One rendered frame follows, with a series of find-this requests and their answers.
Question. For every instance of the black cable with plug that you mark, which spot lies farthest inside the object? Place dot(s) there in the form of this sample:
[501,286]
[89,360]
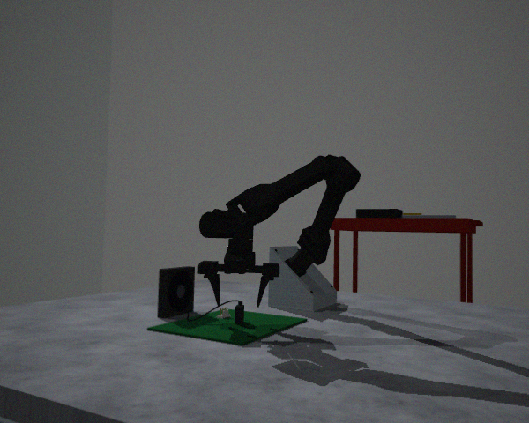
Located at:
[239,312]

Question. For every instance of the black cooling fan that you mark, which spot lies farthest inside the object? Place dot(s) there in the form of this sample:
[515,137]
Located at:
[176,291]

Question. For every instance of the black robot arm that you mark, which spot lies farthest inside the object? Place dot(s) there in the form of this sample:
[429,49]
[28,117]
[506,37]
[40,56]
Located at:
[262,201]

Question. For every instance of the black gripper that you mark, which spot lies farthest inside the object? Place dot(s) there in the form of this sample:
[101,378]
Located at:
[210,269]

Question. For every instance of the green circuit board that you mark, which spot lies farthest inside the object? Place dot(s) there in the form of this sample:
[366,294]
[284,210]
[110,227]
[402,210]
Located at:
[220,326]

